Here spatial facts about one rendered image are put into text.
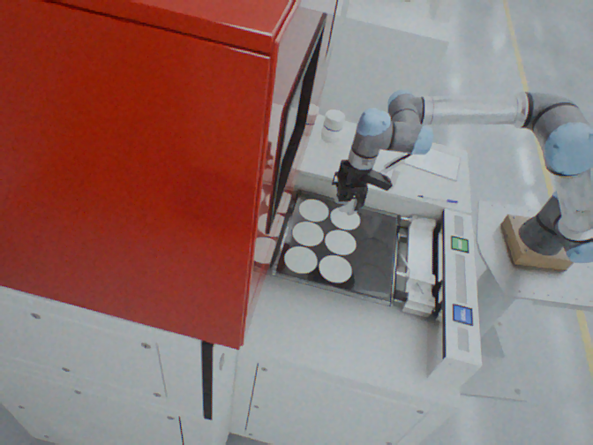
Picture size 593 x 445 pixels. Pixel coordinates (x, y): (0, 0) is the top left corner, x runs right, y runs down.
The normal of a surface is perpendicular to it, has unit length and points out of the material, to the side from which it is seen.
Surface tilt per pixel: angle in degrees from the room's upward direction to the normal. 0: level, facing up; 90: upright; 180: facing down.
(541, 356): 0
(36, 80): 90
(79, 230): 90
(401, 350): 0
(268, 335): 0
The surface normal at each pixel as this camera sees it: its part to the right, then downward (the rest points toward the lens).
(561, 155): -0.10, 0.64
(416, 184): 0.14, -0.66
